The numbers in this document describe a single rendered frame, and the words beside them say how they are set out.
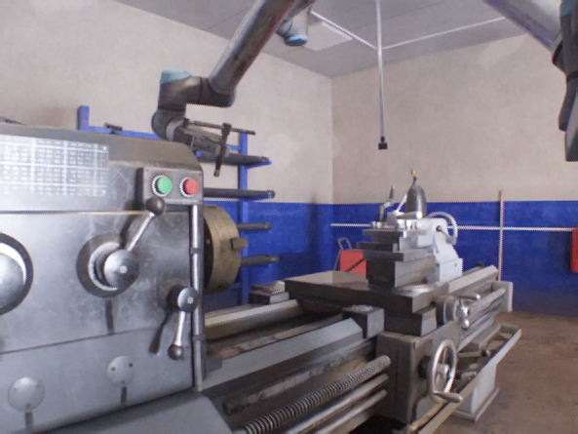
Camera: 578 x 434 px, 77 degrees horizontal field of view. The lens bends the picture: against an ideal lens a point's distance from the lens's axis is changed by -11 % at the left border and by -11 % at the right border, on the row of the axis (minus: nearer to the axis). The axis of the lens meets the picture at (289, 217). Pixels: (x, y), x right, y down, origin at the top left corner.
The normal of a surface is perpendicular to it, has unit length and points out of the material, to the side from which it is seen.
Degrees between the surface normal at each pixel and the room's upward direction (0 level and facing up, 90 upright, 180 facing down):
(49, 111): 90
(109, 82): 90
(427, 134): 90
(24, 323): 90
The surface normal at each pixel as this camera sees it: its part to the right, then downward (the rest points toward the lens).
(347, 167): -0.68, 0.00
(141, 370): 0.73, 0.00
